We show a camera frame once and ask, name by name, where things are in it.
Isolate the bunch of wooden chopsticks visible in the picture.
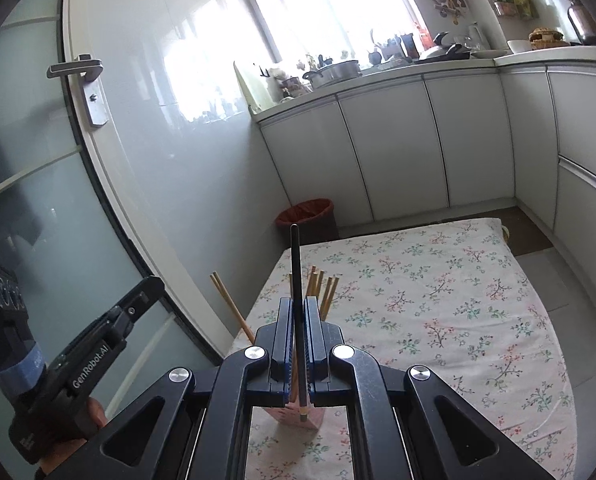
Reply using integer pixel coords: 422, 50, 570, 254
209, 264, 340, 343

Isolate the wicker basket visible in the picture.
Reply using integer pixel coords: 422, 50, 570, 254
528, 27, 565, 51

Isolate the black frying pan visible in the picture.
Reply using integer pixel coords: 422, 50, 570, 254
418, 42, 474, 64

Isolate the brown floor mat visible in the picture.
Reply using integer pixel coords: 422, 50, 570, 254
498, 205, 555, 256

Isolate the white cutting board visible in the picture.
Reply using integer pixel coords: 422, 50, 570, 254
233, 60, 275, 111

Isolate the kitchen window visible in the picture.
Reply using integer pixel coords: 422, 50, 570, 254
240, 0, 429, 63

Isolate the steel pot with lid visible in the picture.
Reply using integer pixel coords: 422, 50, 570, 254
303, 59, 363, 89

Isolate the pink plastic lattice basket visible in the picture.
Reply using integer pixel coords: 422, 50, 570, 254
264, 402, 325, 432

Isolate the metal door handle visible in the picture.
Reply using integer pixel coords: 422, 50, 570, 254
46, 55, 110, 127

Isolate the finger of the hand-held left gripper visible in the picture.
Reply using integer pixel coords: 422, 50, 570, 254
108, 275, 166, 332

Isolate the floral tablecloth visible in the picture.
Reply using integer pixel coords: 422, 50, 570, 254
230, 217, 579, 480

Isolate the black chopstick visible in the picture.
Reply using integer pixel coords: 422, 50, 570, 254
290, 223, 309, 423

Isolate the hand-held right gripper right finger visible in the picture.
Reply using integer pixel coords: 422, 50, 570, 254
303, 296, 554, 480

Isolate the trash bin with red bag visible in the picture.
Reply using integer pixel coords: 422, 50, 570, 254
276, 198, 340, 246

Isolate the frosted glass door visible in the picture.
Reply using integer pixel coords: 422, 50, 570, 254
0, 0, 224, 480

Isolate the white kitchen cabinet unit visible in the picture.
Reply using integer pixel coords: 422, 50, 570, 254
250, 57, 516, 241
495, 47, 596, 271

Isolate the person's left hand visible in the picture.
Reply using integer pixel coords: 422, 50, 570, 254
33, 396, 110, 480

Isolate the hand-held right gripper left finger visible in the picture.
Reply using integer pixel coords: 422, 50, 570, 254
85, 297, 296, 480

